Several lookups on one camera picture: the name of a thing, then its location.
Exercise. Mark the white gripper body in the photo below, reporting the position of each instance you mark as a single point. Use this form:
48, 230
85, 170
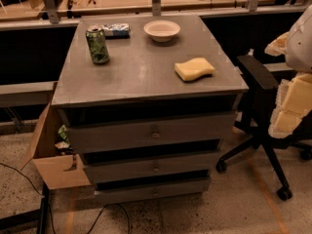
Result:
300, 46

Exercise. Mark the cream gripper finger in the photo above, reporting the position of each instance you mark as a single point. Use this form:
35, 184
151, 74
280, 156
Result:
278, 46

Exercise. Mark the yellow sponge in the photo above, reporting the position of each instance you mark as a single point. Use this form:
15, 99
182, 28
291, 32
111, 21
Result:
194, 69

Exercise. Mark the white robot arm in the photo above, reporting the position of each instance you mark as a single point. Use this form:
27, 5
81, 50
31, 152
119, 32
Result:
299, 44

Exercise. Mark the white paper bowl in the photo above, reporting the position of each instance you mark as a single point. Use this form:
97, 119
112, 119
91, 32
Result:
162, 30

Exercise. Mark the black office chair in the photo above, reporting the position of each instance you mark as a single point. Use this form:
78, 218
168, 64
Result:
258, 104

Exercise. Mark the top grey drawer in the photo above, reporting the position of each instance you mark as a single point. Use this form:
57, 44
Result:
143, 133

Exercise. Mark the grey drawer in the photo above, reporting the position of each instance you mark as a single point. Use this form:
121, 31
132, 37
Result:
151, 166
143, 133
154, 191

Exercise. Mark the middle grey drawer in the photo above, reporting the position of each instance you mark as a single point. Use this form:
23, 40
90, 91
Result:
151, 166

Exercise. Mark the bottom grey drawer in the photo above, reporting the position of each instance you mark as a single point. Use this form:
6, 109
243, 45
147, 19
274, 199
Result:
154, 191

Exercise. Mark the grey drawer cabinet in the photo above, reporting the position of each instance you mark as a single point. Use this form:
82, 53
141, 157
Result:
138, 83

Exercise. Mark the blue white snack packet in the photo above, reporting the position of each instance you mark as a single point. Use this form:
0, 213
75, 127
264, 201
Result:
116, 30

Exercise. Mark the green soda can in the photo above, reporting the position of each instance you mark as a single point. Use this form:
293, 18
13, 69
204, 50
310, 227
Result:
96, 41

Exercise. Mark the cardboard box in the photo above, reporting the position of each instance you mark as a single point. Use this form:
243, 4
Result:
58, 171

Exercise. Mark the wooden background workbench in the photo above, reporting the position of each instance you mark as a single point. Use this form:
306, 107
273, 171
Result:
34, 9

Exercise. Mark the black metal stand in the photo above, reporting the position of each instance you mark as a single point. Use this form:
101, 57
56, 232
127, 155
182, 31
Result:
39, 215

